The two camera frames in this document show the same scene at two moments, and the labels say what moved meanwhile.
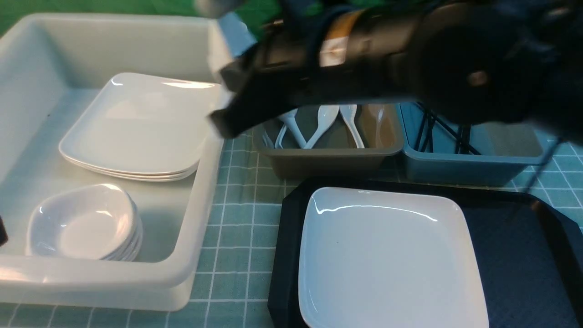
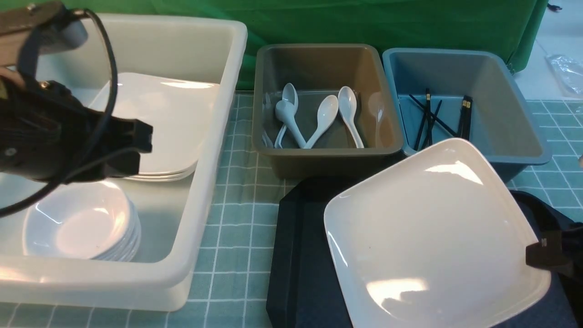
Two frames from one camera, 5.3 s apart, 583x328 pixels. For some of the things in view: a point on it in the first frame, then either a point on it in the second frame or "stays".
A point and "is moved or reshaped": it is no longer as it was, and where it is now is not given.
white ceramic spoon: x=326 y=114 stays
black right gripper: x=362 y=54 → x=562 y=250
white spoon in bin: x=348 y=111 stays
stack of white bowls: x=101 y=222 stays
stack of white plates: x=142 y=128 stays
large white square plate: x=375 y=259 is moved or reshaped
